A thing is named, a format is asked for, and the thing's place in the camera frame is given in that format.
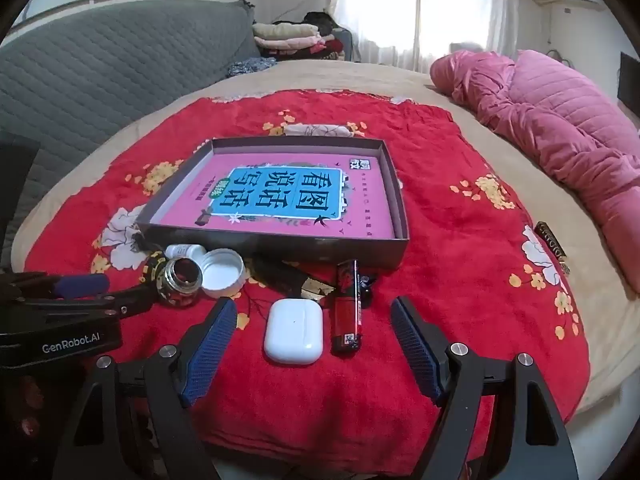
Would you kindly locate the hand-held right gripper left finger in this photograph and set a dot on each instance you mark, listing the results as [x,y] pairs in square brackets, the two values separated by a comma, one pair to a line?
[210,350]

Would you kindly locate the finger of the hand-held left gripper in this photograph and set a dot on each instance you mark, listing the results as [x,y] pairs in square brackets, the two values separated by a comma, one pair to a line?
[120,304]
[82,285]

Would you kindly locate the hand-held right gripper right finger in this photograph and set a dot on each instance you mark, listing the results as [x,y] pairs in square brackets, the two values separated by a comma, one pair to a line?
[415,350]

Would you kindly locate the shiny metal jar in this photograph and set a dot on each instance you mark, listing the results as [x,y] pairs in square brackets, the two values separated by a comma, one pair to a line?
[180,285]

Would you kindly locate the white pill bottle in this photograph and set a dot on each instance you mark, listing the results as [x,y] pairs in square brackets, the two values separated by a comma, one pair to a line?
[182,251]

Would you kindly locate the white earbuds case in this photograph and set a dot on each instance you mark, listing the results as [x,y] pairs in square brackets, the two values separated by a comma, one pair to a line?
[293,332]

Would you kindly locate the grey cardboard box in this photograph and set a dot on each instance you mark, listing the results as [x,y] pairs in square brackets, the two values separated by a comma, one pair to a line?
[280,251]

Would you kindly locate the red floral blanket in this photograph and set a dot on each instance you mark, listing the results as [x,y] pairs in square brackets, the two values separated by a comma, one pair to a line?
[450,260]

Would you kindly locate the pink book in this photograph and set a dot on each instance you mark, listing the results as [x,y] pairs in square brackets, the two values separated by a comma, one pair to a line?
[360,210]

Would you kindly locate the dark gold packet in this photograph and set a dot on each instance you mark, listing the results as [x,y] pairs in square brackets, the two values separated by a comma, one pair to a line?
[551,246]

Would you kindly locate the grey quilted headboard cover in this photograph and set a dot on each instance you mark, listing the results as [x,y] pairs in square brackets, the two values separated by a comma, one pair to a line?
[100,70]

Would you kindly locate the white floral cloth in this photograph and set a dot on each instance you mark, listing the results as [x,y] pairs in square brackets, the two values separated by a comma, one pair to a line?
[320,130]

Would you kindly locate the pink quilt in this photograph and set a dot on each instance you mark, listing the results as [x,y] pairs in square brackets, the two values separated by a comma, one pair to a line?
[550,120]

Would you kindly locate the dark patterned cloth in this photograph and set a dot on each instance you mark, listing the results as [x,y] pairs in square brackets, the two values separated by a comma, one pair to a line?
[250,66]

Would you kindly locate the beige bed sheet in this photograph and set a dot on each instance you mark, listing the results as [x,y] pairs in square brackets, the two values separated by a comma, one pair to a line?
[350,75]

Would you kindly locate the stack of folded clothes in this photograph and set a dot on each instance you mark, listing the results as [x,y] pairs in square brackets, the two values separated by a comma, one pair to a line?
[290,37]

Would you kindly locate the white curtain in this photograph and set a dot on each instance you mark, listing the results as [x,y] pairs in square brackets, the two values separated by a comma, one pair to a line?
[380,10]

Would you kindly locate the black television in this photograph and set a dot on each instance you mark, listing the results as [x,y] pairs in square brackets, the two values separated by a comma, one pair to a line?
[630,80]

